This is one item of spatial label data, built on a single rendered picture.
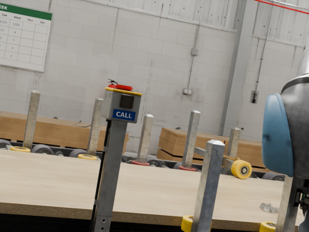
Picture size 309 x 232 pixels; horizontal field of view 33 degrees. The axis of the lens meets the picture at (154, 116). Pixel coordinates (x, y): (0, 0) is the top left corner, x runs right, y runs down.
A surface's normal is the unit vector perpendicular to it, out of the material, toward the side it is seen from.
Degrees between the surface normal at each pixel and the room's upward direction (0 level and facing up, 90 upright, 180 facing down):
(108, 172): 90
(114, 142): 90
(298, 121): 68
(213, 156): 90
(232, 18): 90
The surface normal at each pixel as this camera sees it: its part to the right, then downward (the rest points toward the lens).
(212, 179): 0.35, 0.11
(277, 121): -0.33, -0.33
